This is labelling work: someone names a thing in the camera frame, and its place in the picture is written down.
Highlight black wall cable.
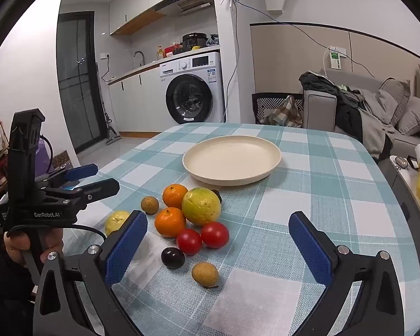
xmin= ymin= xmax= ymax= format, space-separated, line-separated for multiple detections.
xmin=224 ymin=0 xmax=377 ymax=120

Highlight large green-yellow guava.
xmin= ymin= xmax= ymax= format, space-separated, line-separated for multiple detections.
xmin=181 ymin=188 xmax=222 ymax=227

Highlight cream plate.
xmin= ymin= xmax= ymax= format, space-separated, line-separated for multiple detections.
xmin=182 ymin=135 xmax=282 ymax=187

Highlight small pale yellow guava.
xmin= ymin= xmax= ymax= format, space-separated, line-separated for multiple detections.
xmin=105 ymin=211 xmax=132 ymax=237

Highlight orange mandarin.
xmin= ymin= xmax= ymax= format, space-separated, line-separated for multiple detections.
xmin=154 ymin=207 xmax=187 ymax=239
xmin=162 ymin=184 xmax=190 ymax=210

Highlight white side table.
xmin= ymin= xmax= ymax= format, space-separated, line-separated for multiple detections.
xmin=388 ymin=154 xmax=420 ymax=239

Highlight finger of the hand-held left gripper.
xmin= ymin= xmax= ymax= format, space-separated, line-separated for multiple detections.
xmin=35 ymin=164 xmax=99 ymax=191
xmin=44 ymin=178 xmax=120 ymax=214

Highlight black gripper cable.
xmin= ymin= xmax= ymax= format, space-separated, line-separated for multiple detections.
xmin=61 ymin=225 xmax=107 ymax=240

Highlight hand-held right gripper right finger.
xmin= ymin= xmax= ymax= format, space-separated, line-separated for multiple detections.
xmin=288 ymin=211 xmax=405 ymax=336

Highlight grey sofa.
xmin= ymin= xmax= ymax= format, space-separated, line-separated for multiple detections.
xmin=303 ymin=64 xmax=420 ymax=172

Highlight white upper cabinets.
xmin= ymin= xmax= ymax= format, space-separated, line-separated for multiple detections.
xmin=108 ymin=0 xmax=179 ymax=36

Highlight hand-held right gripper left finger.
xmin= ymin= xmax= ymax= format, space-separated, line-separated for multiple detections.
xmin=33 ymin=210 xmax=149 ymax=336

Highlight red tomato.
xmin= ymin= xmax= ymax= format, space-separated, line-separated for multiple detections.
xmin=200 ymin=221 xmax=230 ymax=249
xmin=176 ymin=229 xmax=203 ymax=255

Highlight white cabinets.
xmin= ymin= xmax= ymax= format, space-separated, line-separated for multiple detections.
xmin=108 ymin=68 xmax=169 ymax=134
xmin=108 ymin=0 xmax=179 ymax=36

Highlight black glass door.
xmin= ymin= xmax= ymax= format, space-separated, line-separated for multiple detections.
xmin=57 ymin=11 xmax=100 ymax=155

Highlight person's left forearm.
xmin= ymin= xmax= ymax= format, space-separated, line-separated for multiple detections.
xmin=0 ymin=241 xmax=39 ymax=336

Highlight black rice cooker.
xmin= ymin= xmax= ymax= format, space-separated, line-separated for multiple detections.
xmin=182 ymin=33 xmax=208 ymax=51

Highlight white lower cabinets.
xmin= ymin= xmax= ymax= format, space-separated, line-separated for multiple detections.
xmin=108 ymin=68 xmax=169 ymax=134

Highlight white washing machine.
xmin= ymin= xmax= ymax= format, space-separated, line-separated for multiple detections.
xmin=159 ymin=52 xmax=226 ymax=125

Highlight checked cloth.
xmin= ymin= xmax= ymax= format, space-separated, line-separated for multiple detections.
xmin=264 ymin=95 xmax=303 ymax=127

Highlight dark clothes pile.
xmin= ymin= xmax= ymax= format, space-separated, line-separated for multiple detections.
xmin=298 ymin=72 xmax=394 ymax=160

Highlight brown patterned box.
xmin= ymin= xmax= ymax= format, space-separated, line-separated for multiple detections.
xmin=52 ymin=150 xmax=72 ymax=172

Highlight person's left hand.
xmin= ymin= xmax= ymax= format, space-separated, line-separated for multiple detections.
xmin=3 ymin=227 xmax=64 ymax=270

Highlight black patterned chair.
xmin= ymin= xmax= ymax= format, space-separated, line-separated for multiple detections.
xmin=252 ymin=93 xmax=305 ymax=127

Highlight grey pillow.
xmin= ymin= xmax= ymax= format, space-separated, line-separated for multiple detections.
xmin=395 ymin=96 xmax=420 ymax=136
xmin=377 ymin=78 xmax=412 ymax=127

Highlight teal checked tablecloth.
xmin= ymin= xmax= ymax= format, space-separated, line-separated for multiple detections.
xmin=61 ymin=122 xmax=420 ymax=336

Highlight purple bag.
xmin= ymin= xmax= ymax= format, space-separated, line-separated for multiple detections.
xmin=35 ymin=138 xmax=55 ymax=177

